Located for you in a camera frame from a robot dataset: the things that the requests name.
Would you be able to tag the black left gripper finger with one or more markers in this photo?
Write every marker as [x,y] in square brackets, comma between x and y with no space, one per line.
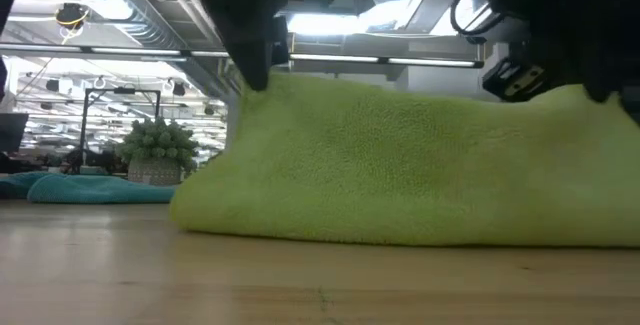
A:
[252,55]

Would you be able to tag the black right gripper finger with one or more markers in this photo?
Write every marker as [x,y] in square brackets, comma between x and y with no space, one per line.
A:
[600,85]

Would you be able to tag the lime green microfiber towel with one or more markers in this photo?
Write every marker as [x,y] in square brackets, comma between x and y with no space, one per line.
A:
[400,165]

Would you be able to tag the teal microfiber towel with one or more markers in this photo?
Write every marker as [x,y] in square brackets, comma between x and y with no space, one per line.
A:
[100,190]

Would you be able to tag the black background robot arm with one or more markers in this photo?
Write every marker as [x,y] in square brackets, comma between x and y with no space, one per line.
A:
[75,157]

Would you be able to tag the ceiling light panel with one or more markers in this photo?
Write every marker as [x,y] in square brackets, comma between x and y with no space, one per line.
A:
[325,24]

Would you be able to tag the long ceiling light bar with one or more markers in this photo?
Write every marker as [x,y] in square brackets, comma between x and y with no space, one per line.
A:
[135,51]
[350,58]

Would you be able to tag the potted artificial green plant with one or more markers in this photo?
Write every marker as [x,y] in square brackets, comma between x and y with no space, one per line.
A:
[157,142]

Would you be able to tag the dark background screen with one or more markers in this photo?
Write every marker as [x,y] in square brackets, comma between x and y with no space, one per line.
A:
[12,132]

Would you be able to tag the black background rig frame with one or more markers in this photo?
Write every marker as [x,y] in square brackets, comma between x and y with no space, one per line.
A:
[122,91]

